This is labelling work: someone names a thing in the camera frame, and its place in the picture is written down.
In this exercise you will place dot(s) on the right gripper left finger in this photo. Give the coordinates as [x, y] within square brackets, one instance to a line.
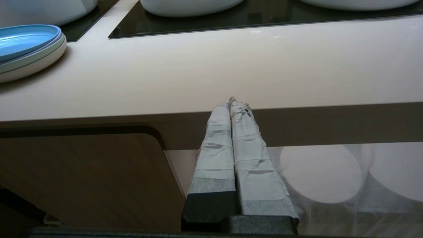
[213, 172]

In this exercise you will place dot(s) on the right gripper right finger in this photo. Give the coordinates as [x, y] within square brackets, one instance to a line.
[257, 178]

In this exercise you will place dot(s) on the white dish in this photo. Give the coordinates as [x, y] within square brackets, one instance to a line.
[400, 170]
[322, 173]

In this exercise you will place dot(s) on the black glass cooktop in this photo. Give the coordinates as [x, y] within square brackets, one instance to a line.
[264, 19]

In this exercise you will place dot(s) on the white pot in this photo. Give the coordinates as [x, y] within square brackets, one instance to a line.
[360, 3]
[43, 10]
[188, 6]

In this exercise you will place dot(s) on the black mat left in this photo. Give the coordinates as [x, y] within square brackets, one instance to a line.
[86, 23]

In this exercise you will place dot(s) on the cream plate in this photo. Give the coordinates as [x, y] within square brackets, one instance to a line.
[36, 66]

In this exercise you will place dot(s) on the pale green plate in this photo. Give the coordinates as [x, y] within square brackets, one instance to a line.
[39, 54]

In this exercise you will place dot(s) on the blue plate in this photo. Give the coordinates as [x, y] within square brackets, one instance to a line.
[23, 39]

